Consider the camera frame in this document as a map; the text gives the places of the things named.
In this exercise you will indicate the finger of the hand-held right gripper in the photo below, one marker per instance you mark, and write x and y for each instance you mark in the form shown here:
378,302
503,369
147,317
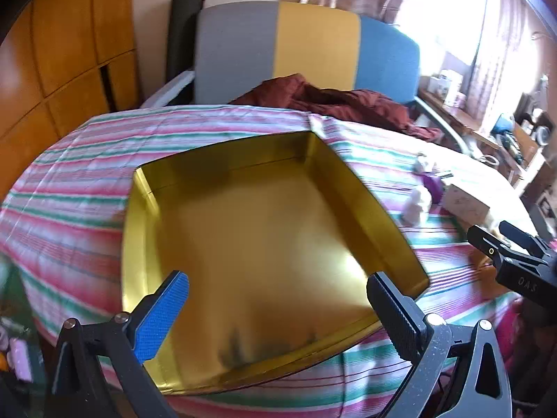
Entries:
522,239
489,246

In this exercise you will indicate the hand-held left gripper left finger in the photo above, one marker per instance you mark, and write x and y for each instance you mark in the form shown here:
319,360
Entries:
162,318

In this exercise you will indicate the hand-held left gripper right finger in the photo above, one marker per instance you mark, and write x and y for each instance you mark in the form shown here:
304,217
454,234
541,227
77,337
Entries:
398,320

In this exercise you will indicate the white printed carton box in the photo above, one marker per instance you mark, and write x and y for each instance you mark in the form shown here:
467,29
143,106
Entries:
468,203

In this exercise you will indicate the purple roll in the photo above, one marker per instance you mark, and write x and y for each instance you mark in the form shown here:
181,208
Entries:
435,185

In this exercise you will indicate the white tissue wad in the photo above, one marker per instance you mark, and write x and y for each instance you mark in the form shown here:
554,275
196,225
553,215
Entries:
417,204

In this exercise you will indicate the maroon tin box gold inside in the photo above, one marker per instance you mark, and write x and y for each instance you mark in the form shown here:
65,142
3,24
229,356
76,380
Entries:
261,248

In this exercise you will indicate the wooden shelf unit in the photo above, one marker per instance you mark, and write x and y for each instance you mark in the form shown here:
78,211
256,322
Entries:
526,143

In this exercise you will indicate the blue bag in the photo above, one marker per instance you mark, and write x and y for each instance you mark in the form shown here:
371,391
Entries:
504,124

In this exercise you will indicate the wooden desk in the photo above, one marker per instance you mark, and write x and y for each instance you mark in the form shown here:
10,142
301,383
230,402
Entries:
461,117

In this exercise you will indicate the small purple box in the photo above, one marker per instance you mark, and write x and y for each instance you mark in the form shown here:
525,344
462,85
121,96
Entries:
459,100

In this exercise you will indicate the tall white carton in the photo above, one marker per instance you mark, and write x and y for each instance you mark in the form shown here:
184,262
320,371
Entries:
452,82

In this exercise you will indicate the small white carton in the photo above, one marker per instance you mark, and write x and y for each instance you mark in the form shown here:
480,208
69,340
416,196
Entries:
435,84

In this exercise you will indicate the pink green striped cloth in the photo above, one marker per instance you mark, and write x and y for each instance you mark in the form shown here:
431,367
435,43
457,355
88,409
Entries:
87,161

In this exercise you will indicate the dark red jacket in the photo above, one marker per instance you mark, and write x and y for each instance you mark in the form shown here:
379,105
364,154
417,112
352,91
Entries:
348,109

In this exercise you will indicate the window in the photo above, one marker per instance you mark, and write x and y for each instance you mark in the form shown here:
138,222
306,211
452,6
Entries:
444,17

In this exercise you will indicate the grey yellow blue chair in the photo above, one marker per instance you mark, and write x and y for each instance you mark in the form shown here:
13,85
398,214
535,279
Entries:
313,43

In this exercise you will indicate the black rolled mat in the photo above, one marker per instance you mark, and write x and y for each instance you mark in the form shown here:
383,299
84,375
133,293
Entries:
182,30

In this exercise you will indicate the wooden wardrobe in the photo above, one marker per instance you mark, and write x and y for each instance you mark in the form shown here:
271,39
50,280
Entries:
65,30

